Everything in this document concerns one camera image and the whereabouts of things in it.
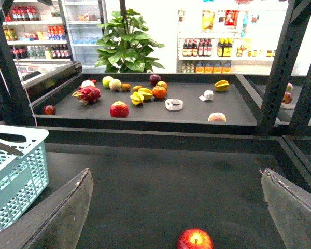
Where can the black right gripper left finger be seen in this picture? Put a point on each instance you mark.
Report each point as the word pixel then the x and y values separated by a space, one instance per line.
pixel 56 222

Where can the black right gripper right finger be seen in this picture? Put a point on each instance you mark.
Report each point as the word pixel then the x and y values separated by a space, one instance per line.
pixel 290 208

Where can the light blue plastic basket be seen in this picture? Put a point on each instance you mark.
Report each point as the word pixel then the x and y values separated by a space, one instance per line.
pixel 22 178

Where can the small dark red fruit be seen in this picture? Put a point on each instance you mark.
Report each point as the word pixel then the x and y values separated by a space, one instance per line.
pixel 49 110

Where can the pale peach fruit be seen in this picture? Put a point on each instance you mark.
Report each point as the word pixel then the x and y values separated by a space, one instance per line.
pixel 217 117

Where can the red apple on tray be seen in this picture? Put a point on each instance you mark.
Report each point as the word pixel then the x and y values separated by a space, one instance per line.
pixel 119 110

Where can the pink dragon fruit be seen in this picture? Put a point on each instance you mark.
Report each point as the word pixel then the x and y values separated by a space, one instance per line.
pixel 88 94

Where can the white round fruit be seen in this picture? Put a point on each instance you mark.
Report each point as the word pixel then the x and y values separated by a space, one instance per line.
pixel 87 83

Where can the yellow star fruit front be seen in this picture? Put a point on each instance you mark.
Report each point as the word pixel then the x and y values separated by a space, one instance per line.
pixel 137 98

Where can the yellow star fruit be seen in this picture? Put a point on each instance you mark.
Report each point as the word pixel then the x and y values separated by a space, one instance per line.
pixel 147 93
pixel 222 86
pixel 137 98

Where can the green apple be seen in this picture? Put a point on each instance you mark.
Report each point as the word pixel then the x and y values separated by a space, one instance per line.
pixel 106 81

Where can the beige round melon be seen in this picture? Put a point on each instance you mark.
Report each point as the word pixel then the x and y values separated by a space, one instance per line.
pixel 115 84

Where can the yellow star fruit right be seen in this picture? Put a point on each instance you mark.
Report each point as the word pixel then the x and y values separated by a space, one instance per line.
pixel 222 86

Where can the brown kiwi left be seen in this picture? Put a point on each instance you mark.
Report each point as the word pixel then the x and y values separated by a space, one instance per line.
pixel 126 87

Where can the brown kiwi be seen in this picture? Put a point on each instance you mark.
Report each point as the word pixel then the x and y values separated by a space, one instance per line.
pixel 136 88
pixel 126 87

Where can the brown kiwi right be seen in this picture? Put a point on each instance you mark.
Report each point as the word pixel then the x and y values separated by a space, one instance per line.
pixel 136 88

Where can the yellow star fruit back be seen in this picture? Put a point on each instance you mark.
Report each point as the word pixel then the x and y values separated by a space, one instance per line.
pixel 147 93

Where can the black display tray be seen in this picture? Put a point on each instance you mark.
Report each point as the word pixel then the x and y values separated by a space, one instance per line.
pixel 152 115

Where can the orange tangerine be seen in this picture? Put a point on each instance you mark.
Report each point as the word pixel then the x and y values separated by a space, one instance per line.
pixel 159 92

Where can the purple passion fruit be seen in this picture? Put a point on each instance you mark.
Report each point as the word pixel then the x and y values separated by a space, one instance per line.
pixel 154 79

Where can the red yellow small apple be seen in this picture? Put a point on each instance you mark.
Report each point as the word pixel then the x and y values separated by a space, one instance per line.
pixel 162 84

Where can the green potted plant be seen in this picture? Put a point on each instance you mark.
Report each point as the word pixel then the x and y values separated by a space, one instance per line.
pixel 125 46

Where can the black metal shelf post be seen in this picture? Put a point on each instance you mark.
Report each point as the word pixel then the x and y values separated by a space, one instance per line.
pixel 295 24

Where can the red apple near camera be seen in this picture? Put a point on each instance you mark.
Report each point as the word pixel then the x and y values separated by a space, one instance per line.
pixel 194 238

